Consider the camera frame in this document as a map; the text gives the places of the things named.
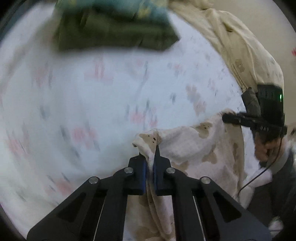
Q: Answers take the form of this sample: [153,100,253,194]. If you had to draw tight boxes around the cream bear print duvet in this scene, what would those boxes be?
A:
[169,1,284,91]

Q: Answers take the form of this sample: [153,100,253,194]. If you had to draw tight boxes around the black cable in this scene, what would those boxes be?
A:
[237,136,284,197]

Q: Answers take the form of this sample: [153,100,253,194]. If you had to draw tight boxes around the pink bear print pants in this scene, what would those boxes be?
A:
[123,114,271,240]

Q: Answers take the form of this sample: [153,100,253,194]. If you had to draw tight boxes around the teal yellow folded garment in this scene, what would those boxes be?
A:
[56,0,169,25]

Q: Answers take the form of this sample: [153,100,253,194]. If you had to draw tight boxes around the white floral bed sheet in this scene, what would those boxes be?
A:
[1,2,244,237]

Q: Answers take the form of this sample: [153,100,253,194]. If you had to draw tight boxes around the right hand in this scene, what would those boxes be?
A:
[254,133,287,163]

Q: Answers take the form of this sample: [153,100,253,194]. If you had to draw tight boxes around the dark green folded garment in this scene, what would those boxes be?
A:
[55,9,180,51]

